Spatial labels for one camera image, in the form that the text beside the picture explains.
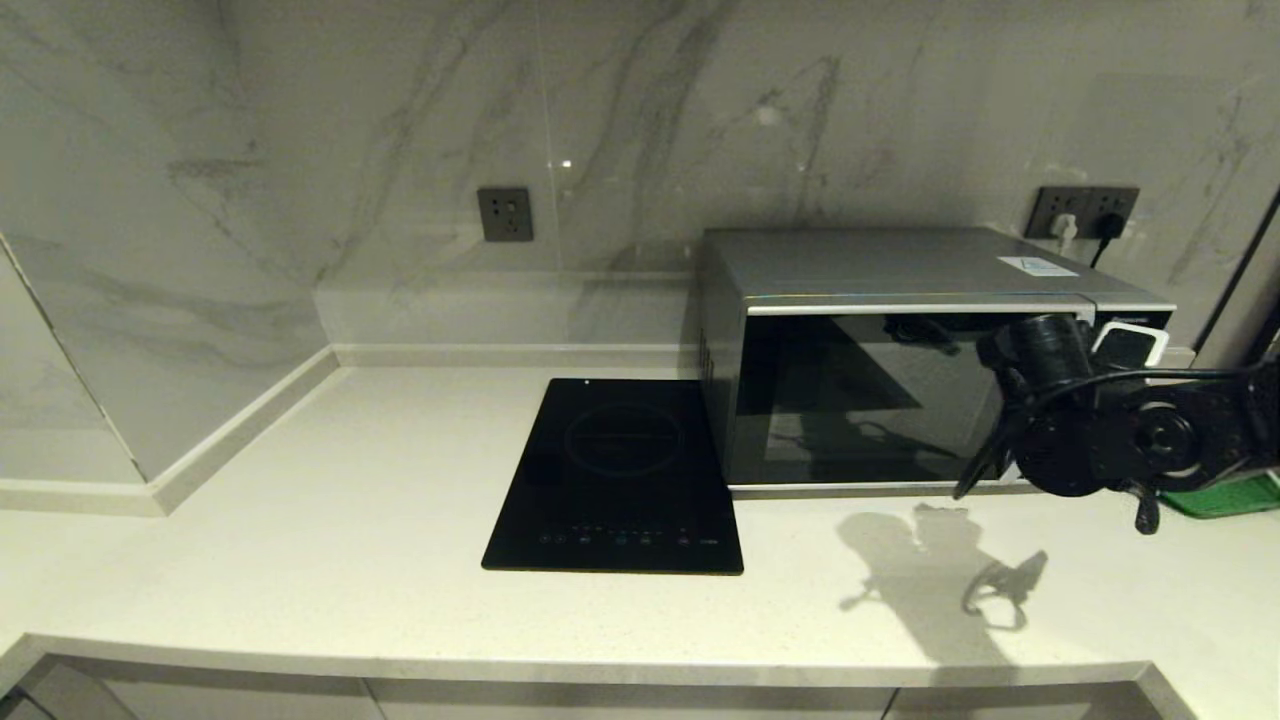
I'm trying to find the microwave door with dark glass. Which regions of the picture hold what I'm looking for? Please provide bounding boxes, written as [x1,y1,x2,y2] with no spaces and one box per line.
[728,300,1096,493]

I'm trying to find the silver Panasonic microwave oven body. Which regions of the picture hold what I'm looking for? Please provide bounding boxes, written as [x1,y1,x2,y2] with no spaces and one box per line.
[697,227,1178,496]

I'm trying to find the green plastic tray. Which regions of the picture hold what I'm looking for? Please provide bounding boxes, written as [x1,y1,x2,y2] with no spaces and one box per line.
[1163,473,1280,519]

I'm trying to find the grey angled cabinet panel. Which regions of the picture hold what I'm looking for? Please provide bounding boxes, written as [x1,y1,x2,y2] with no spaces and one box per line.
[0,660,136,720]
[1080,683,1166,720]

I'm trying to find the grey cabinet door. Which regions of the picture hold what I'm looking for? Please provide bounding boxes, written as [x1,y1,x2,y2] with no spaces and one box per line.
[882,683,1096,720]
[100,672,386,720]

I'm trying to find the black induction cooktop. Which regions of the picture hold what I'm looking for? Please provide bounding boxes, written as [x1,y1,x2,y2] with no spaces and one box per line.
[481,378,744,575]

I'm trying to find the black power plug with cable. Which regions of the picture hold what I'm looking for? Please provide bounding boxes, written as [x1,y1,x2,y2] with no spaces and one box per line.
[1088,211,1124,269]

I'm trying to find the grey double wall socket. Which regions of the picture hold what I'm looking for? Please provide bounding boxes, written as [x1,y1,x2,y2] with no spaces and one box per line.
[1027,186,1141,239]

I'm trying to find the grey single wall socket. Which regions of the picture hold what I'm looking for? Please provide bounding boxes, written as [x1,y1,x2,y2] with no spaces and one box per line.
[477,187,535,243]

